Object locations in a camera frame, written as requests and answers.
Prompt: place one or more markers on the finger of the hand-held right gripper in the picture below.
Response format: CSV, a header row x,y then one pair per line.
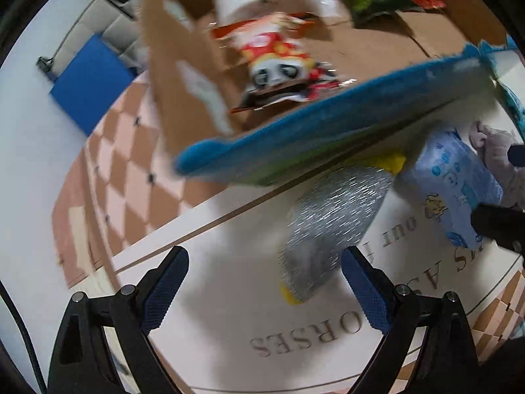
x,y
498,223
516,154

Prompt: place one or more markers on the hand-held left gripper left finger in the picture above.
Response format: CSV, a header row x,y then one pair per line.
x,y
163,293

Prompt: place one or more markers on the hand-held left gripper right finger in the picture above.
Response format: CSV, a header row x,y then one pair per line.
x,y
368,293

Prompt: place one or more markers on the light blue tissue pack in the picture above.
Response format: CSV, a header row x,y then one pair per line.
x,y
451,176

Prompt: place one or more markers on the silver and yellow scrubbing sponge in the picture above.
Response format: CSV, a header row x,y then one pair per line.
x,y
332,221

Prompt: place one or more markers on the blue snack bag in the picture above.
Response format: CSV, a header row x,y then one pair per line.
x,y
328,123

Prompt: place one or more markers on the brown cardboard box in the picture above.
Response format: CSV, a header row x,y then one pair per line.
x,y
174,69

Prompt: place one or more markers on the grey plush toy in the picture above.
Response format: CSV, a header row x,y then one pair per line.
x,y
498,152

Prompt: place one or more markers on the pink checkered floor mat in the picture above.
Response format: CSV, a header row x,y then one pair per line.
x,y
123,164

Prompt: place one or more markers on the blue flat board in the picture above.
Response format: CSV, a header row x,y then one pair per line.
x,y
92,86

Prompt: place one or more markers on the panda print snack packet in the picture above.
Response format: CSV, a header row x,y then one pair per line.
x,y
279,63

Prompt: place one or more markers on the beige sofa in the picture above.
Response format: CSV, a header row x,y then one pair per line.
x,y
102,28

